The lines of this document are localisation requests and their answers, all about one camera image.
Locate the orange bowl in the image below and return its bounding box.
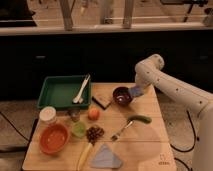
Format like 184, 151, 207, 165
39, 124, 70, 155

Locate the small green cup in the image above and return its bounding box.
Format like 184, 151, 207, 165
72, 121, 86, 138

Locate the brown square block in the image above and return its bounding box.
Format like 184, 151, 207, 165
92, 94, 112, 110

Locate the green plastic tray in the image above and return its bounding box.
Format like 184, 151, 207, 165
37, 75, 91, 110

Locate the blue grey cloth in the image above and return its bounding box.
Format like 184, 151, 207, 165
90, 144, 123, 169

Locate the purple bowl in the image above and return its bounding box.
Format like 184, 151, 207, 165
113, 87, 133, 106

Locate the blue sponge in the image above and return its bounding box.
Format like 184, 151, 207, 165
128, 86, 143, 98

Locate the white plastic spoon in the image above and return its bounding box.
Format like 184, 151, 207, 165
72, 74, 90, 104

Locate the black cable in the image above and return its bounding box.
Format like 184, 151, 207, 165
0, 111, 31, 142

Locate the white lidded jar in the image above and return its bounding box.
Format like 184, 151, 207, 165
39, 106, 57, 125

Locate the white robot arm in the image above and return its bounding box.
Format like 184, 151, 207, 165
135, 54, 213, 171

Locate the yellow handled knife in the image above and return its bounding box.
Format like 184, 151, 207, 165
76, 143, 93, 171

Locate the pine cone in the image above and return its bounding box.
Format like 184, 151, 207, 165
86, 126, 105, 145

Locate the orange fruit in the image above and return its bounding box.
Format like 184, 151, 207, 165
88, 107, 100, 121

